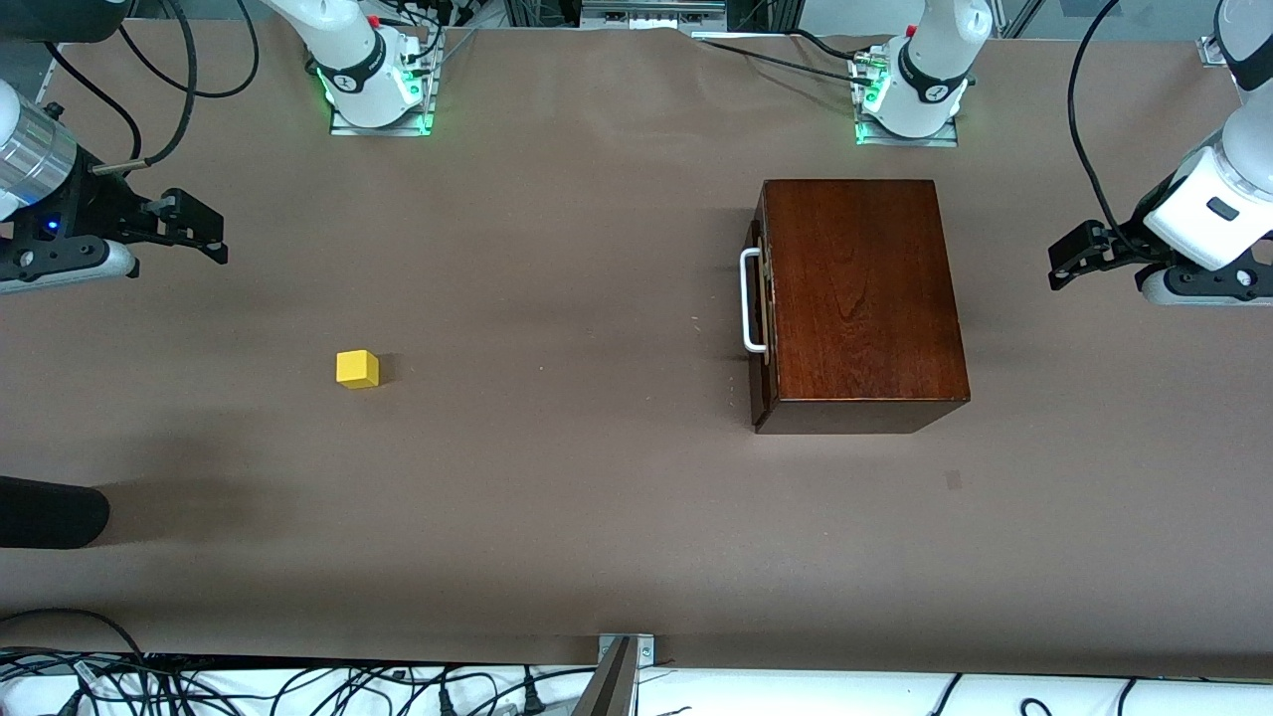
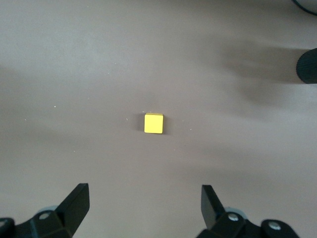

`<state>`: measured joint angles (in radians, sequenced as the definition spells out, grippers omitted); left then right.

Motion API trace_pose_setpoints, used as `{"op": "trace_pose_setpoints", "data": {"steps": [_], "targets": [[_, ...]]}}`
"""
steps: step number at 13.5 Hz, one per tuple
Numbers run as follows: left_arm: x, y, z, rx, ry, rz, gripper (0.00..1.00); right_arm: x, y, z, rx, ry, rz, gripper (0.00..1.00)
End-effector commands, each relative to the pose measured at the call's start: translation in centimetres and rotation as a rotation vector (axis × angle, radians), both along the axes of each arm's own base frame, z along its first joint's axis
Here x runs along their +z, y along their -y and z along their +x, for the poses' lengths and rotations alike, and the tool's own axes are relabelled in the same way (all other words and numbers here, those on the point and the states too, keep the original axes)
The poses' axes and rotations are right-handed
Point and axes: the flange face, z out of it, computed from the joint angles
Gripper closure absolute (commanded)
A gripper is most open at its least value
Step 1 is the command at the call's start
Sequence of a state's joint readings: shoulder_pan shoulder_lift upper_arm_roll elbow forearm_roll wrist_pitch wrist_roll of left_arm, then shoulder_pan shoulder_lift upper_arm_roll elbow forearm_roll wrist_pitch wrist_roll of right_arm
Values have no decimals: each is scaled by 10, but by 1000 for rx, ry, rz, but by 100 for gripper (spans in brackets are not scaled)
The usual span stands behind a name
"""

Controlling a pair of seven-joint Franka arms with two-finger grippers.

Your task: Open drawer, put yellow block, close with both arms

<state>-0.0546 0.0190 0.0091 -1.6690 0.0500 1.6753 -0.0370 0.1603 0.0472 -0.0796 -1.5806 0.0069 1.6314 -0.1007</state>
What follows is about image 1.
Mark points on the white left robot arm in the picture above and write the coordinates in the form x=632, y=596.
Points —
x=935, y=60

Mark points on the small metal bracket plate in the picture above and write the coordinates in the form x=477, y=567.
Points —
x=646, y=648

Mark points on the dark grey slanted beam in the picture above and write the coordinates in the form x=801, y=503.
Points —
x=607, y=691

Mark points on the yellow cube block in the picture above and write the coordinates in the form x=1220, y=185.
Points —
x=356, y=368

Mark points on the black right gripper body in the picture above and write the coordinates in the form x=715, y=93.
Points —
x=99, y=207

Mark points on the brown table cover sheet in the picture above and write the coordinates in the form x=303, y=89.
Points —
x=557, y=497

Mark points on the dark brown wooden cabinet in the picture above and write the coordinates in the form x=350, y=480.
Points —
x=865, y=288

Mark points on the grey metal device box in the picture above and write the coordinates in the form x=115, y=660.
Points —
x=651, y=12

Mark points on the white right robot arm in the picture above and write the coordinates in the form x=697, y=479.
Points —
x=348, y=45

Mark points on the aluminium frame profile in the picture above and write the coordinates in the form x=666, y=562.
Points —
x=48, y=75

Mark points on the aluminium corner bracket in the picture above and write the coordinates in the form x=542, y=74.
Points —
x=1215, y=52

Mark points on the black cylinder object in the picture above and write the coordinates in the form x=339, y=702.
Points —
x=50, y=512

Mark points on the metal base plate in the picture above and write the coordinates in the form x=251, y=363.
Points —
x=383, y=124
x=905, y=139

